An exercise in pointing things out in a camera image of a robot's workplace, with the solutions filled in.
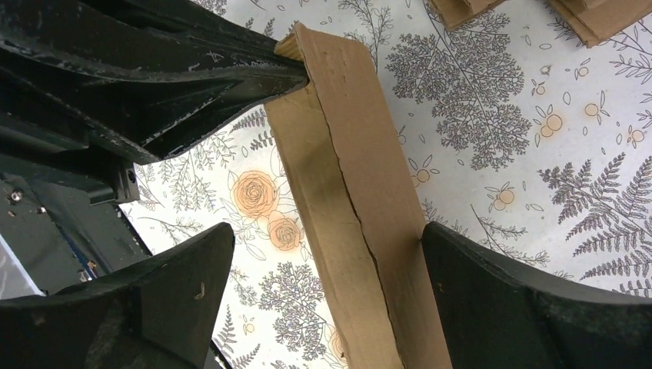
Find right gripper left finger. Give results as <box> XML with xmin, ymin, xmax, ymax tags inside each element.
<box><xmin>1</xmin><ymin>223</ymin><xmax>235</xmax><ymax>368</ymax></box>

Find brown cardboard box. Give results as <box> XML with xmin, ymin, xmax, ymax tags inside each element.
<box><xmin>264</xmin><ymin>24</ymin><xmax>451</xmax><ymax>368</ymax></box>

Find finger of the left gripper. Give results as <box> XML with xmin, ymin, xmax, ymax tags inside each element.
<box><xmin>91</xmin><ymin>76</ymin><xmax>308</xmax><ymax>164</ymax></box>
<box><xmin>1</xmin><ymin>1</ymin><xmax>307</xmax><ymax>84</ymax></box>

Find stack of flat cardboard blanks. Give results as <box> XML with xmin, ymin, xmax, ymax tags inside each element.
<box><xmin>424</xmin><ymin>1</ymin><xmax>651</xmax><ymax>50</ymax></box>

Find floral patterned table mat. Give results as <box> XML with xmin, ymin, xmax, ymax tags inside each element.
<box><xmin>121</xmin><ymin>1</ymin><xmax>651</xmax><ymax>368</ymax></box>

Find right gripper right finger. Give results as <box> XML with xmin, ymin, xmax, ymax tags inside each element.
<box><xmin>421</xmin><ymin>222</ymin><xmax>651</xmax><ymax>368</ymax></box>

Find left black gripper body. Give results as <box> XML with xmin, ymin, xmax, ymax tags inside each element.
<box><xmin>1</xmin><ymin>51</ymin><xmax>140</xmax><ymax>204</ymax></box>

